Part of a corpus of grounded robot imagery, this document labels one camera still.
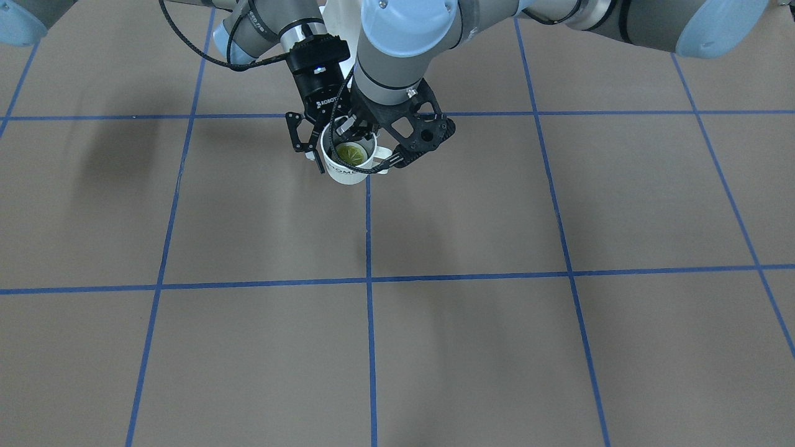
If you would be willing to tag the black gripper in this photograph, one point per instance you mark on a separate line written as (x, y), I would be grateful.
(366, 116)
(318, 87)

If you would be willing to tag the lemon slice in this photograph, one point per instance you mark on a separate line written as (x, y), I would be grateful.
(350, 153)

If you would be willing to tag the white mug with handle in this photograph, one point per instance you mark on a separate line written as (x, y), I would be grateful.
(341, 172)

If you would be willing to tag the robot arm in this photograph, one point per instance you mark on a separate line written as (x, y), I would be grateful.
(399, 39)
(258, 33)

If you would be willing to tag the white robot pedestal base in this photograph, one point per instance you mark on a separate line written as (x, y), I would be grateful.
(343, 19)

